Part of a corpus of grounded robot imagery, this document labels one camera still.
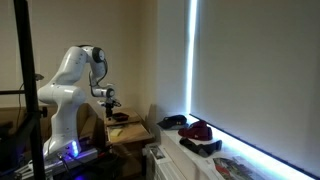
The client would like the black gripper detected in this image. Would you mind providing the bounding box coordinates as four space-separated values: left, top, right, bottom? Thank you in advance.
105 98 115 112

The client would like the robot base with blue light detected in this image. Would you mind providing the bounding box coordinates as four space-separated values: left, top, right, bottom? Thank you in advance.
13 139 99 178

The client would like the maroon cap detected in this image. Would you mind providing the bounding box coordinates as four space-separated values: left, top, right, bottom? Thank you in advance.
178 120 212 141

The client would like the black oval bowl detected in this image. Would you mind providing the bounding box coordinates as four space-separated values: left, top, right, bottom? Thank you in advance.
112 112 129 122

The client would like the white radiator heater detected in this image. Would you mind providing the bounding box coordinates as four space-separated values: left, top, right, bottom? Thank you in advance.
145 143 186 180

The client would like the white roller blind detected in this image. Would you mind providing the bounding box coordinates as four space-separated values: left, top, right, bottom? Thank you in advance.
191 0 320 176

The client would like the yellow sticky notes pad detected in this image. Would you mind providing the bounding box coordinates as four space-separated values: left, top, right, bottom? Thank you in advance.
110 129 123 137

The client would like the colourful magazine on windowsill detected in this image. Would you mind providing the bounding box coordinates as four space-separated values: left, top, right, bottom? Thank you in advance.
213 158 265 180

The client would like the wooden cabinet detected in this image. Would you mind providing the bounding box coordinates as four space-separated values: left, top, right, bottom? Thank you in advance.
103 108 141 126

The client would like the navy blue cap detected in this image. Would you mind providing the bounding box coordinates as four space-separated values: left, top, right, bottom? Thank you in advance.
157 115 188 129

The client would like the black tripod stand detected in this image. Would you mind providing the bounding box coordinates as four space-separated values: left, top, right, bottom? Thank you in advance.
0 0 46 180

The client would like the wooden pull-out desk shelf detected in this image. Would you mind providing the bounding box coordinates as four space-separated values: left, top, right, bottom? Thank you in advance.
107 123 152 144

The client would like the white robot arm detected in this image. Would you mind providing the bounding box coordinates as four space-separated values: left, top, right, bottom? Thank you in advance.
38 45 115 159

